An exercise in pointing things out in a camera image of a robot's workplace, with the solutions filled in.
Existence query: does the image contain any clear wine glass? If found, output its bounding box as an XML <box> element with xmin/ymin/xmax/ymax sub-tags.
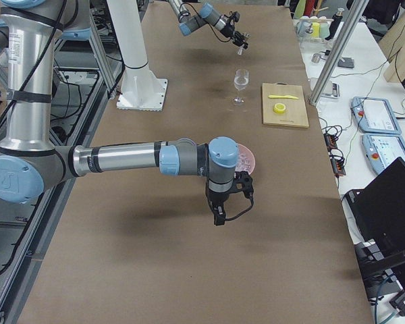
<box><xmin>233</xmin><ymin>69</ymin><xmax>249</xmax><ymax>105</ymax></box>

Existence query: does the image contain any yellow lemon slice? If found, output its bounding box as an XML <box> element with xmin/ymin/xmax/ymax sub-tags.
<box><xmin>273</xmin><ymin>103</ymin><xmax>286</xmax><ymax>114</ymax></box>

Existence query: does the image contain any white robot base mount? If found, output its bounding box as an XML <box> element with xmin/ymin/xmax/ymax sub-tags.
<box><xmin>107</xmin><ymin>0</ymin><xmax>168</xmax><ymax>111</ymax></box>

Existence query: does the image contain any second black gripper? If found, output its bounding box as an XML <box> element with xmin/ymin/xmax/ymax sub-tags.
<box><xmin>206</xmin><ymin>190</ymin><xmax>230</xmax><ymax>226</ymax></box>

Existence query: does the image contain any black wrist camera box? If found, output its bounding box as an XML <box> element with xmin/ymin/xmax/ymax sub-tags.
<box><xmin>229</xmin><ymin>11</ymin><xmax>240</xmax><ymax>22</ymax></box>

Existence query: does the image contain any bamboo cutting board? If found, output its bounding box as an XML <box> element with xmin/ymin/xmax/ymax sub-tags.
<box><xmin>261</xmin><ymin>83</ymin><xmax>309</xmax><ymax>128</ymax></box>

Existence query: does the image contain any teach pendant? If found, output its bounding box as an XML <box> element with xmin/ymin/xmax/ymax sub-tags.
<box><xmin>351</xmin><ymin>97</ymin><xmax>402</xmax><ymax>135</ymax></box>
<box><xmin>362</xmin><ymin>133</ymin><xmax>405</xmax><ymax>175</ymax></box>

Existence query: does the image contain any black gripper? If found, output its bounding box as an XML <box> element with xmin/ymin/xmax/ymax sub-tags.
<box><xmin>222</xmin><ymin>20</ymin><xmax>250</xmax><ymax>49</ymax></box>

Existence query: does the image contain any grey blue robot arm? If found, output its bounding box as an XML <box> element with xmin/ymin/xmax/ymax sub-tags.
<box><xmin>167</xmin><ymin>0</ymin><xmax>242</xmax><ymax>45</ymax></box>

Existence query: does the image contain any aluminium frame post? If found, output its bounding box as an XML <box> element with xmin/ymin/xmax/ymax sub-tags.
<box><xmin>309</xmin><ymin>0</ymin><xmax>369</xmax><ymax>106</ymax></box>

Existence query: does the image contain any upper teach pendant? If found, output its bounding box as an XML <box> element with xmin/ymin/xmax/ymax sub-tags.
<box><xmin>351</xmin><ymin>97</ymin><xmax>402</xmax><ymax>135</ymax></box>

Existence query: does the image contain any yellow plastic knife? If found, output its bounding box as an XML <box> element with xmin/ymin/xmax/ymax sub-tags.
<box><xmin>268</xmin><ymin>94</ymin><xmax>299</xmax><ymax>100</ymax></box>

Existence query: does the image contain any pink bowl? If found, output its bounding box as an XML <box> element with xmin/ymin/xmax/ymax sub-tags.
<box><xmin>235</xmin><ymin>144</ymin><xmax>256</xmax><ymax>174</ymax></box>

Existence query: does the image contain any small steel cup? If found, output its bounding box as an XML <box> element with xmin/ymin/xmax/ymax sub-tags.
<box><xmin>311</xmin><ymin>53</ymin><xmax>321</xmax><ymax>63</ymax></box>

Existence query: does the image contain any clear ice cubes pile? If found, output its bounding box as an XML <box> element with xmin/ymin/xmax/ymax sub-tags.
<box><xmin>236</xmin><ymin>149</ymin><xmax>254</xmax><ymax>174</ymax></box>

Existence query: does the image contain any lower teach pendant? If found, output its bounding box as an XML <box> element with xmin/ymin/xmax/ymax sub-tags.
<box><xmin>362</xmin><ymin>133</ymin><xmax>405</xmax><ymax>175</ymax></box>

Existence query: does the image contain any black monitor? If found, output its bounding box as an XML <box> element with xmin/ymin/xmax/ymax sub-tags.
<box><xmin>345</xmin><ymin>158</ymin><xmax>405</xmax><ymax>253</ymax></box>

